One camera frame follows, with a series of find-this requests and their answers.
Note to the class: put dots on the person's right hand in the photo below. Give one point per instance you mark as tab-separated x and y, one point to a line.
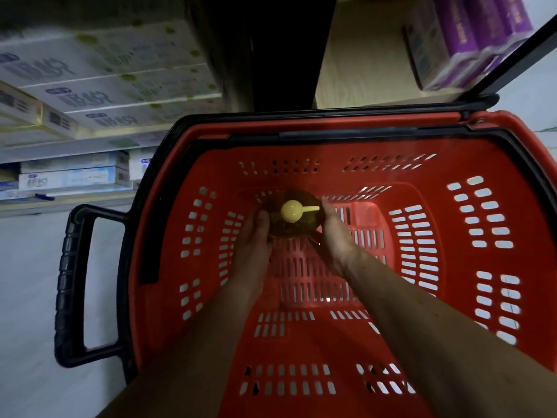
339	243

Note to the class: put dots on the person's left hand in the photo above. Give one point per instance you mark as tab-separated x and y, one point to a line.
252	256

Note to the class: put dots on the yellow dish soap pump bottle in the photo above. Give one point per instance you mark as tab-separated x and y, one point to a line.
291	211

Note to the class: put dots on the red shopping basket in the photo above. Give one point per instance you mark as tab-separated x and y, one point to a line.
435	169

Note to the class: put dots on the person's right forearm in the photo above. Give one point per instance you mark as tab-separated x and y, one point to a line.
444	343

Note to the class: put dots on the person's left forearm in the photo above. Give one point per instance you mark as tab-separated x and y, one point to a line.
187	361

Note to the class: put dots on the small white box blue mark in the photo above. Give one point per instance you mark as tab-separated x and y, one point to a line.
141	163

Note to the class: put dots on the white flat carton box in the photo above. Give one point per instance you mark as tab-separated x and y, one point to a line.
143	89
152	115
109	52

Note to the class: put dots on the pale blue white box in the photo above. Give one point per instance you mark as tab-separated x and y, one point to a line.
74	162
74	178

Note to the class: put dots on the purple white carton pack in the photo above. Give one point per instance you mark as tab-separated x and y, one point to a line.
481	26
428	47
513	15

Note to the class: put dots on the yellow white carton box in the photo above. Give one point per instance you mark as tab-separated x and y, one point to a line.
26	113

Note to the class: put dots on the wooden shelf rack black frame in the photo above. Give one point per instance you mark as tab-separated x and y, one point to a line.
361	60

